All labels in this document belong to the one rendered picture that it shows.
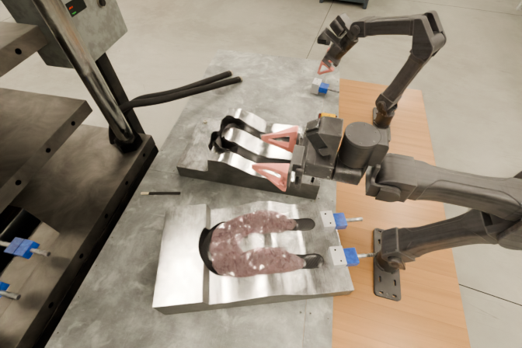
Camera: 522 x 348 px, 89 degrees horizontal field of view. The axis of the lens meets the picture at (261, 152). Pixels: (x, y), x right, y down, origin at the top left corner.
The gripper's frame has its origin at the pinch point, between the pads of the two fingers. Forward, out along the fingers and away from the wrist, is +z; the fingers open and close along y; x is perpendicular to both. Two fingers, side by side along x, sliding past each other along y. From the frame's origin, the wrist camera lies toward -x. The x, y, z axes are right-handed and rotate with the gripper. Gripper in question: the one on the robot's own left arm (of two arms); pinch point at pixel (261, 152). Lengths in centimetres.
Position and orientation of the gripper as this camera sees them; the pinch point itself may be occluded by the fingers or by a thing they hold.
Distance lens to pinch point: 54.3
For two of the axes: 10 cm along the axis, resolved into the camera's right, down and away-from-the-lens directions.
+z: -9.7, -1.8, 1.7
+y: -2.5, 7.5, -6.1
